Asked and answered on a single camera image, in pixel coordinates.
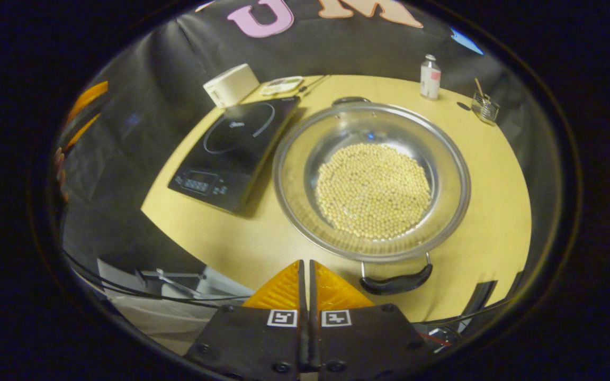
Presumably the white toaster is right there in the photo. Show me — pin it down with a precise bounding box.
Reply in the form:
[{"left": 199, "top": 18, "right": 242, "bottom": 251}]
[{"left": 203, "top": 63, "right": 259, "bottom": 109}]

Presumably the pile of yellow soybeans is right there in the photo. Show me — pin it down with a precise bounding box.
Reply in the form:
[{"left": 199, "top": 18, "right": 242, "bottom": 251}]
[{"left": 316, "top": 143, "right": 433, "bottom": 239}]

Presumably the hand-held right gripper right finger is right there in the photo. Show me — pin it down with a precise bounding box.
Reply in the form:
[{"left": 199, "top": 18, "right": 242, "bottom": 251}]
[{"left": 309, "top": 259, "right": 433, "bottom": 381}]

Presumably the black power cable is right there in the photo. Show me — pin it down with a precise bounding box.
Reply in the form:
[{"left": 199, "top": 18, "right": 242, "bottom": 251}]
[{"left": 299, "top": 75, "right": 332, "bottom": 99}]

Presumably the white divided bean dish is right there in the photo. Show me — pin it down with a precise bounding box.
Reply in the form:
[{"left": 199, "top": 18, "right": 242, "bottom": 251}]
[{"left": 260, "top": 76, "right": 304, "bottom": 96}]

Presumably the black induction cooktop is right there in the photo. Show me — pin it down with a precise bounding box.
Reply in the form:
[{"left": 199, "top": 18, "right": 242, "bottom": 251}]
[{"left": 167, "top": 95, "right": 301, "bottom": 214}]

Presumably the stainless steel pot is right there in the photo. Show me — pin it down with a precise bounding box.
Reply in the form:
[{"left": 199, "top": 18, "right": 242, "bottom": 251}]
[{"left": 272, "top": 96, "right": 471, "bottom": 296}]

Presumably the thin black cable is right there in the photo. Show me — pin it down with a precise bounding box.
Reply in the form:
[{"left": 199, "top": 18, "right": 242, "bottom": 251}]
[{"left": 64, "top": 249, "right": 255, "bottom": 310}]

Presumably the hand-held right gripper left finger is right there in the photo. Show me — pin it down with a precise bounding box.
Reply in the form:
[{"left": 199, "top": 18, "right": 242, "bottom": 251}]
[{"left": 186, "top": 259, "right": 309, "bottom": 381}]

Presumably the small clear bottle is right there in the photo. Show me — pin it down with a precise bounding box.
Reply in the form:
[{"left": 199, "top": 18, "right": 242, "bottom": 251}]
[{"left": 420, "top": 54, "right": 442, "bottom": 101}]

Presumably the wire mesh holder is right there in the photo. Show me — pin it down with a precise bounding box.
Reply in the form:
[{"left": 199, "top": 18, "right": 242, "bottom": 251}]
[{"left": 471, "top": 93, "right": 500, "bottom": 125}]

